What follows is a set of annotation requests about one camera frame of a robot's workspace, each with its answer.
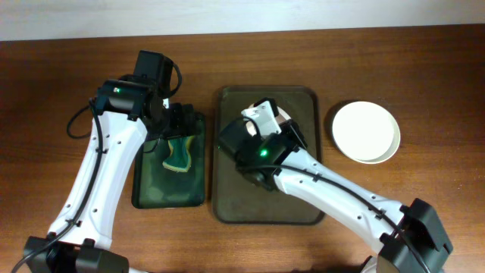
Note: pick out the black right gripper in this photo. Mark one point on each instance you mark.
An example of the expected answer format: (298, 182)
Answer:
(290, 129)

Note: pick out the small dark green tray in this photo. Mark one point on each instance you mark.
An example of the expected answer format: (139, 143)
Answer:
(156, 187)

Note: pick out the large dark brown tray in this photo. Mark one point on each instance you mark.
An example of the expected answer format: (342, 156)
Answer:
(234, 199)

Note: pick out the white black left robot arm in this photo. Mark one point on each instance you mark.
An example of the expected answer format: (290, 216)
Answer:
(126, 113)

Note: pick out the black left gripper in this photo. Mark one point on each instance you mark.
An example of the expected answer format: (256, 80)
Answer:
(182, 123)

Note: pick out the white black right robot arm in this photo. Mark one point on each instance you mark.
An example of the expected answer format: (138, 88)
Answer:
(405, 238)

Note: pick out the white plate bottom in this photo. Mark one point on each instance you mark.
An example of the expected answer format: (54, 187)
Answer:
(283, 116)

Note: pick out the green yellow sponge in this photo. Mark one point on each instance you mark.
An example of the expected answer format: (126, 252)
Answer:
(180, 159)

